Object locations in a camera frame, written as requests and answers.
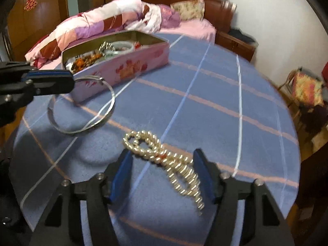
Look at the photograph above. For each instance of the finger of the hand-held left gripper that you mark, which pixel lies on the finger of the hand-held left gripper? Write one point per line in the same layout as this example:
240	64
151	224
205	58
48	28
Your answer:
18	66
53	85

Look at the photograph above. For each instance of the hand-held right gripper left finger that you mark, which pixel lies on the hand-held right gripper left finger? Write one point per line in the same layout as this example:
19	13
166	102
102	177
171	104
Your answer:
121	176

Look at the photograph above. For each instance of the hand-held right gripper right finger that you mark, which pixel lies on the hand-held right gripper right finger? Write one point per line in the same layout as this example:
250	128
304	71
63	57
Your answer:
205	176

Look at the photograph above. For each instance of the silver bangle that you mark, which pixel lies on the silver bangle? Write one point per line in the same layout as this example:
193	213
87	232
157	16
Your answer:
112	96

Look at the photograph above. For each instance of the pink tin box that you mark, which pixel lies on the pink tin box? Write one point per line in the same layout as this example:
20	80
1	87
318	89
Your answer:
133	66

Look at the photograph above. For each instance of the red knot decoration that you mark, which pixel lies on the red knot decoration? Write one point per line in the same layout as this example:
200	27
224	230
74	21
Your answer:
30	3

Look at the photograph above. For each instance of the wooden wardrobe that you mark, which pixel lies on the wooden wardrobe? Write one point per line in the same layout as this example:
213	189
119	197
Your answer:
46	5

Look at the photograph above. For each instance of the green jade bangle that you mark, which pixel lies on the green jade bangle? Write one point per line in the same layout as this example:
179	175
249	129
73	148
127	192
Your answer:
112	53

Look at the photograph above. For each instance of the pink patchwork quilt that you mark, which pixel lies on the pink patchwork quilt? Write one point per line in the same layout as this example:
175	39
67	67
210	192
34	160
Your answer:
89	23

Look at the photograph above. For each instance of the blue checked tablecloth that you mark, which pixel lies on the blue checked tablecloth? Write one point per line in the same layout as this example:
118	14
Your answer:
205	94

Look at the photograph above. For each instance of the dark wooden furniture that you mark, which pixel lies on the dark wooden furniture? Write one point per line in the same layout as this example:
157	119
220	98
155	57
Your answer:
315	182

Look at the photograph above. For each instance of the dark brown garment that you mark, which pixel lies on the dark brown garment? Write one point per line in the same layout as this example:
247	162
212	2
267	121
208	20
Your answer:
315	120

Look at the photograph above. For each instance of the wooden chair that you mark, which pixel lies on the wooden chair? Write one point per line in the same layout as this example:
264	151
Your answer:
287	82

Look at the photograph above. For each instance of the purple white blanket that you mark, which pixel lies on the purple white blanket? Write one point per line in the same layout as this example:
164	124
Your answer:
166	18

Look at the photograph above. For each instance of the wooden nightstand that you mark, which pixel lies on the wooden nightstand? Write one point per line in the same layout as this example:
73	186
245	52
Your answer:
235	46

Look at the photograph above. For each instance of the colourful patterned cushion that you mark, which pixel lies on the colourful patterned cushion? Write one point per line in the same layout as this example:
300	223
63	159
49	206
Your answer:
307	89

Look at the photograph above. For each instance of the dark clothes pile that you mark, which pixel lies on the dark clothes pile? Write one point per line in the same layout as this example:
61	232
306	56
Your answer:
243	35

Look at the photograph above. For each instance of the bed with pink sheet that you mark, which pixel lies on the bed with pink sheet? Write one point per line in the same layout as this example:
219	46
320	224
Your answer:
199	29

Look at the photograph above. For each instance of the floral pillow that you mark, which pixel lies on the floral pillow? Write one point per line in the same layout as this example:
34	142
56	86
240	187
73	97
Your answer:
188	9

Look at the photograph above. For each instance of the red hanging cloth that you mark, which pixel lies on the red hanging cloth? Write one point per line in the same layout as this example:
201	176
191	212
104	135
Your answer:
325	71

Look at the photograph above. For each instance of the wooden headboard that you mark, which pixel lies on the wooden headboard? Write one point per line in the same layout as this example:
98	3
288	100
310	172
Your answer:
217	7

